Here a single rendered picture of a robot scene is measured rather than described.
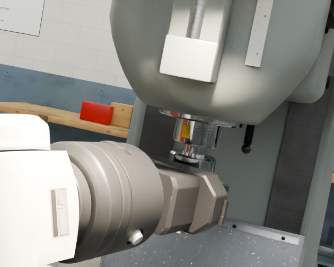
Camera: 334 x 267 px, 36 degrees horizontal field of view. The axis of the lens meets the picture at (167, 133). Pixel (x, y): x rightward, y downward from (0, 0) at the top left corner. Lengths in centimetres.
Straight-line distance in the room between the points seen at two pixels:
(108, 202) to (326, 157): 60
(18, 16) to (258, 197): 467
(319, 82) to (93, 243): 35
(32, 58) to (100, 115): 121
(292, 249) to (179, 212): 48
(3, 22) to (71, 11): 72
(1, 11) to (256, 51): 513
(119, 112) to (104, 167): 405
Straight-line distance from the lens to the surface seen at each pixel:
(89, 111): 441
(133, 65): 45
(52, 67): 519
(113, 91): 494
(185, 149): 51
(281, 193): 89
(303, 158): 88
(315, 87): 61
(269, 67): 43
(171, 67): 39
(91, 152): 36
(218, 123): 47
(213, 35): 39
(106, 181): 35
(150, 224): 40
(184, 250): 89
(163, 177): 42
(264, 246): 89
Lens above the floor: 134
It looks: 6 degrees down
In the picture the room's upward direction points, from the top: 11 degrees clockwise
